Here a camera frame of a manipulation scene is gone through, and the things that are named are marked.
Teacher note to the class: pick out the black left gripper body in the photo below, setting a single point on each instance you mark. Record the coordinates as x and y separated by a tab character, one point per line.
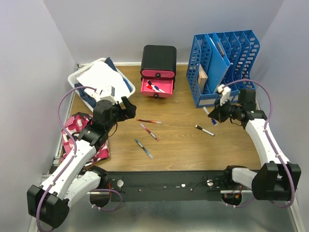
119	114

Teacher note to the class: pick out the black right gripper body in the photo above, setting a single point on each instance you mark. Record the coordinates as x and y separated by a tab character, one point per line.
228	110

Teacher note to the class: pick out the blue capped whiteboard marker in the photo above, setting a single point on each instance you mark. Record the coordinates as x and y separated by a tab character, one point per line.
156	87

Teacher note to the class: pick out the orange cover paperback book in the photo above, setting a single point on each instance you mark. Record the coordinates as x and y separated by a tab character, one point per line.
201	79

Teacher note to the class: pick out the pink drawer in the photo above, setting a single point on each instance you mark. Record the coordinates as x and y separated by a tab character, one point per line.
166	85

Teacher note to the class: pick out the blue file folder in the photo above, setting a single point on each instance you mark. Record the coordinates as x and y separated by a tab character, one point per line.
218	62

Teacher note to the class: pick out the red capped whiteboard marker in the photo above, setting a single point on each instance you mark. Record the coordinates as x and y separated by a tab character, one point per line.
150	87

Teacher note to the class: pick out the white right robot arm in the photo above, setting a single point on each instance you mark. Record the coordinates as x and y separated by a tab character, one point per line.
278	178

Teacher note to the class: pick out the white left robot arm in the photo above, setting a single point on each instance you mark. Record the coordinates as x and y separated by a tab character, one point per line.
50	202

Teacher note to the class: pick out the pink gel pen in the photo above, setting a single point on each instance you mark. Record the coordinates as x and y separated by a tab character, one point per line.
146	129

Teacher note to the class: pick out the orange red gel pen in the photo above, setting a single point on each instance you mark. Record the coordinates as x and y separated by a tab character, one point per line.
149	121

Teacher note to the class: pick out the black capped whiteboard marker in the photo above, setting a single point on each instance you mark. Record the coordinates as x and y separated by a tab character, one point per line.
204	130

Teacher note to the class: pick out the navy blue cloth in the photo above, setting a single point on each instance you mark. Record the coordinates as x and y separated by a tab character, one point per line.
111	65

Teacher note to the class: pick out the blue gel pen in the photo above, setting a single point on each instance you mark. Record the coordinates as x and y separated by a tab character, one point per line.
144	149

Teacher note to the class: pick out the pink camouflage cloth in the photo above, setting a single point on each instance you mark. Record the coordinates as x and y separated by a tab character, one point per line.
74	125

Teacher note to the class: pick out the blue magazine file rack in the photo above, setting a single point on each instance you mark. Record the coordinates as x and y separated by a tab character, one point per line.
242	48

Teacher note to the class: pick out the black pink drawer cabinet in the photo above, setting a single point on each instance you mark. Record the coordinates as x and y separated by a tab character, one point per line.
159	61

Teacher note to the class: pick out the white plastic basket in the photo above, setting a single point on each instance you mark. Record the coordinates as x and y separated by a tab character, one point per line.
101	79

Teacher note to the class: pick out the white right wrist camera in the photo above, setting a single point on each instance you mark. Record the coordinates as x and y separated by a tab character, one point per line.
224	94

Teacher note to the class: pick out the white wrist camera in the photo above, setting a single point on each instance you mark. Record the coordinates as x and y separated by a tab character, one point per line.
107	93
224	94

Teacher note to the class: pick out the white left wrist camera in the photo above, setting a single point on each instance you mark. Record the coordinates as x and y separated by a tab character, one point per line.
107	93

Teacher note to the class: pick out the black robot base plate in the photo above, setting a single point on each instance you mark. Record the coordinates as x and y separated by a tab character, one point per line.
173	186

